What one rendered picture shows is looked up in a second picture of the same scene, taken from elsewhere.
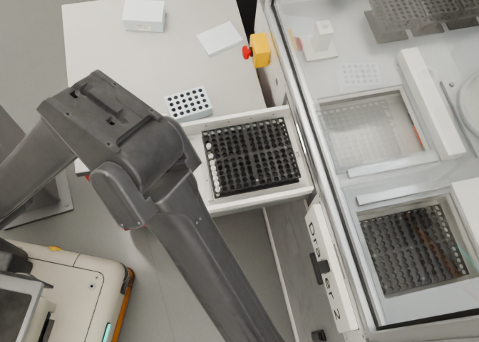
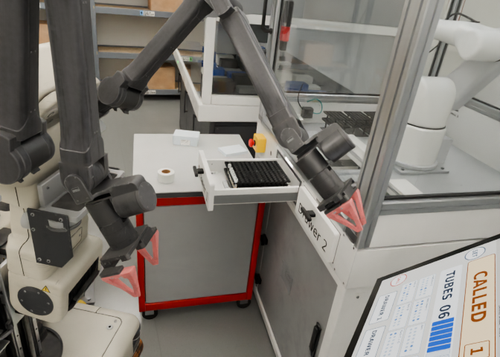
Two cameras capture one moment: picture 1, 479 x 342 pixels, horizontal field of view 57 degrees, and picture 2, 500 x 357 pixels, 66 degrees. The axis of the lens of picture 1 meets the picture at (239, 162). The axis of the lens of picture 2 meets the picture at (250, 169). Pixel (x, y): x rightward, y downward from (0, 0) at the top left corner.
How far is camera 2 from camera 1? 0.92 m
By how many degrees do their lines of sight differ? 39
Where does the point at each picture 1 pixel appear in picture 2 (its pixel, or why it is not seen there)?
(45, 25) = not seen: hidden behind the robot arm
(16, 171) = (161, 35)
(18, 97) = not seen: hidden behind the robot
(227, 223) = (228, 319)
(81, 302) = (97, 338)
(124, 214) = (222, 6)
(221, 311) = (257, 66)
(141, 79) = (181, 161)
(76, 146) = not seen: outside the picture
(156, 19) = (194, 137)
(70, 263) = (93, 310)
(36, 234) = not seen: hidden behind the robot
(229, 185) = (243, 181)
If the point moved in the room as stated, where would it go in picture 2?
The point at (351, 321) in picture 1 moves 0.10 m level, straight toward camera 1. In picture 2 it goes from (333, 230) to (303, 233)
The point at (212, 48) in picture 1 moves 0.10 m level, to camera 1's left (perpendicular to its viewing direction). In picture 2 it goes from (228, 152) to (208, 149)
